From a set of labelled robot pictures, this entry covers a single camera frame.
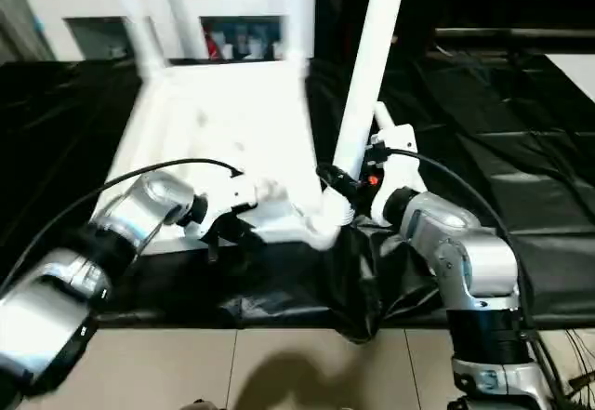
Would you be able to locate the black work mat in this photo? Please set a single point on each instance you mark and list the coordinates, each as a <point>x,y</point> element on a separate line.
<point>521,196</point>

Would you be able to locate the white plastic table leg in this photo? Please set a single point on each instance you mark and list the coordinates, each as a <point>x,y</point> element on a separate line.
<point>135,19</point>
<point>384,120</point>
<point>296,10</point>
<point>367,66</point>

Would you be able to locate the black horizontal bar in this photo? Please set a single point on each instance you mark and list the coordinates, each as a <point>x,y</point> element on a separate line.
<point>511,33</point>

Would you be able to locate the white and teal pole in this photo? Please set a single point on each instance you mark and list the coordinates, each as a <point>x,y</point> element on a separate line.
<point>33,1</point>

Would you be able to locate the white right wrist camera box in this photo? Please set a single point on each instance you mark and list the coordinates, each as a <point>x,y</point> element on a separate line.
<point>395,164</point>

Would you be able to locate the small red bottle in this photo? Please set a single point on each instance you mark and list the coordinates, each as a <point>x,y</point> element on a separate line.
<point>214,49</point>

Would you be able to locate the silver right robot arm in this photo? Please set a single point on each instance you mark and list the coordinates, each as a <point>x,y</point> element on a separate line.
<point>465,261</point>

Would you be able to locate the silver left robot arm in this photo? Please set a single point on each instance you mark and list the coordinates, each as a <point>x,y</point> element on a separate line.
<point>121,229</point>

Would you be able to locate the white plastic table top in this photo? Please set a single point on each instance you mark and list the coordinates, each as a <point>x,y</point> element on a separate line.
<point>232,122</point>

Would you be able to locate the grey curtain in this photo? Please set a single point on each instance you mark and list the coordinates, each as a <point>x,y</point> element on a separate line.
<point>14,19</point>

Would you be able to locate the white flat board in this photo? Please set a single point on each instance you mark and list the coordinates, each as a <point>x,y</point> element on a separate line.
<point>575,75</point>

